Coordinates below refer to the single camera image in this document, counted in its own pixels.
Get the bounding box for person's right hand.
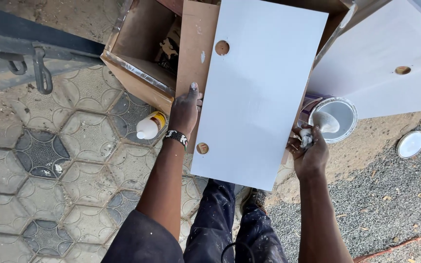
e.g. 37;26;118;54
287;124;330;182

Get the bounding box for person's left hand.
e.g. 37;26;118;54
168;82;204;140

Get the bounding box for white paint-soaked sponge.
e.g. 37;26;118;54
299;111;340;150

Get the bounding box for white painted cabinet door panel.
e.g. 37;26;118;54
190;0;329;192

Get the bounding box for open white paint can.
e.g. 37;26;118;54
297;94;358;144

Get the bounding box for person's worn shoe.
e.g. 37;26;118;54
240;188;268;216

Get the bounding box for person's paint-stained dark trousers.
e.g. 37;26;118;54
183;178;288;263

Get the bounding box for white paint can lid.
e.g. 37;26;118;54
396;131;421;160

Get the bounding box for large white painted board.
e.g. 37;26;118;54
307;0;421;120

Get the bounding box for brown fibreboard panel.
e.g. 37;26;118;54
175;0;221;154

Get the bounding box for thin red stick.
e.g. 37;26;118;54
353;236;421;263

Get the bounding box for white glue bottle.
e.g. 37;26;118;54
136;111;167;140

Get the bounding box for brown wooden cabinet box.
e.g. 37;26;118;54
100;0;357;115

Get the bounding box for beaded black white bracelet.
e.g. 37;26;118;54
163;130;189;151

